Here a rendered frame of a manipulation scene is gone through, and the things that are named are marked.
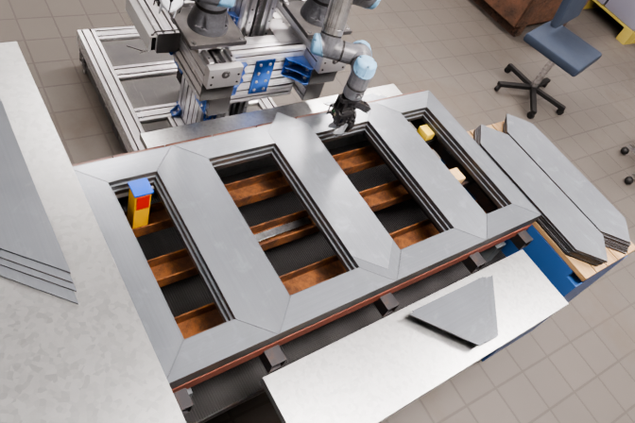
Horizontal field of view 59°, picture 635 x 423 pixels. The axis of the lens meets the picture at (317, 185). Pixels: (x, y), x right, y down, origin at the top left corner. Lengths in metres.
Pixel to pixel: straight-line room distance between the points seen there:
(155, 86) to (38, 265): 1.87
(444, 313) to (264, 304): 0.64
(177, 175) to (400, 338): 0.89
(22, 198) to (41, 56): 2.14
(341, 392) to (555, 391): 1.62
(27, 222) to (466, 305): 1.37
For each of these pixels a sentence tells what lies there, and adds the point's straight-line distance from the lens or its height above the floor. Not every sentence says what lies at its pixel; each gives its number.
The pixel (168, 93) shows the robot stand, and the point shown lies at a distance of 3.13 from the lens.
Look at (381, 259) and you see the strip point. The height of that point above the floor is 0.87.
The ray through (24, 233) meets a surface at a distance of 1.49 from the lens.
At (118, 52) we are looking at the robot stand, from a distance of 3.35.
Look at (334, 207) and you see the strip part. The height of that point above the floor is 0.87.
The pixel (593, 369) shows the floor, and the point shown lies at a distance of 3.39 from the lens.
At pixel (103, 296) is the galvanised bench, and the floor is 1.05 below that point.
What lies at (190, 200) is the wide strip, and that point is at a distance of 1.82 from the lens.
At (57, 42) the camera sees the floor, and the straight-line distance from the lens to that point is 3.72.
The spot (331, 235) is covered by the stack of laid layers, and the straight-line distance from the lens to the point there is 1.89.
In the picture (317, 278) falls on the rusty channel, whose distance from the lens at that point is 1.98.
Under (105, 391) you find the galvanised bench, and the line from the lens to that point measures 1.32.
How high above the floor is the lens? 2.29
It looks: 46 degrees down
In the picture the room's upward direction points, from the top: 25 degrees clockwise
